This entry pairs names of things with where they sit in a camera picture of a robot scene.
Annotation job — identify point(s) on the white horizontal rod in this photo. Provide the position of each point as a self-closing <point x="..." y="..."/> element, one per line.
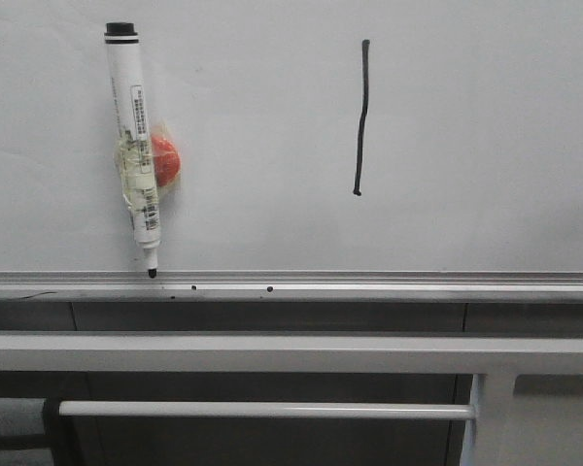
<point x="268" y="409"/>

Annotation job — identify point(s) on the white stand crossbar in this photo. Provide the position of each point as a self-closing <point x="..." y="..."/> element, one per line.
<point x="79" y="352"/>

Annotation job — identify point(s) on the white stand upright post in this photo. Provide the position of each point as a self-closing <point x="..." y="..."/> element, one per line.
<point x="491" y="397"/>

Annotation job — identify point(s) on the white whiteboard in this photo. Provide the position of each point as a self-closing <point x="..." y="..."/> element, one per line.
<point x="389" y="150"/>

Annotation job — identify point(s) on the grey foam padded bar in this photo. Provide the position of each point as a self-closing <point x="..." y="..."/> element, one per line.
<point x="22" y="424"/>

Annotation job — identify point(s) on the red round magnet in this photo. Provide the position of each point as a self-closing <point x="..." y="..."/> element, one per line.
<point x="167" y="161"/>

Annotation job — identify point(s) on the white whiteboard marker pen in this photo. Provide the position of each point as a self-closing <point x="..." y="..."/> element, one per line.
<point x="134" y="153"/>

